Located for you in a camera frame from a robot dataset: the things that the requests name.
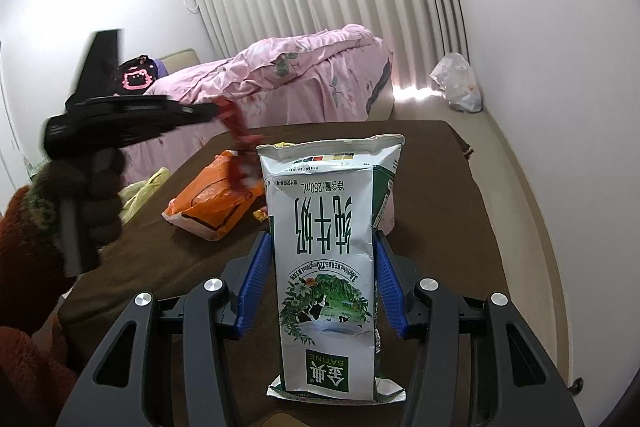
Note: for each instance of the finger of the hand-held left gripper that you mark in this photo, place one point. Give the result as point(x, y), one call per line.
point(197, 113)

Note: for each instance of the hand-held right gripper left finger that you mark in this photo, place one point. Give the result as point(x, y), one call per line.
point(255, 287)

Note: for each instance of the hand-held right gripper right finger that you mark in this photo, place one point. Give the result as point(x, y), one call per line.
point(395, 292)

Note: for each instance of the red snack wrapper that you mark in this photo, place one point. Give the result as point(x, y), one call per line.
point(240, 157)

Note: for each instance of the white green milk carton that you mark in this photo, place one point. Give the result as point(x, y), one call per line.
point(325, 257)

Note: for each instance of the yellow plastic bag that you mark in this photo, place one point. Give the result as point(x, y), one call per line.
point(145, 192)

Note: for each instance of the orange snack bag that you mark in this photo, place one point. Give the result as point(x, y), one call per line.
point(210, 207)

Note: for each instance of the person's left hand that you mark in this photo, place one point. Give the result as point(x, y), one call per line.
point(107, 207)

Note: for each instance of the black Hello Kitty pillow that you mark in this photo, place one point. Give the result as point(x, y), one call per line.
point(135, 79)

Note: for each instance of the beige headboard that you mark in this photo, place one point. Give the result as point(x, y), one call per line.
point(182, 59)

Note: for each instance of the small yellow wrapper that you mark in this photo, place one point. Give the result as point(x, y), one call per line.
point(260, 215)

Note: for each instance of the bed with pink floral sheet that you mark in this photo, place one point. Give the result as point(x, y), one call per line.
point(300, 107)

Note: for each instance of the pink floral duvet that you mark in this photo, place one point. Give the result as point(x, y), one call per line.
point(300, 67)

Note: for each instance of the white plastic bag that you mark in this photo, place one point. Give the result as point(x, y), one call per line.
point(457, 82)

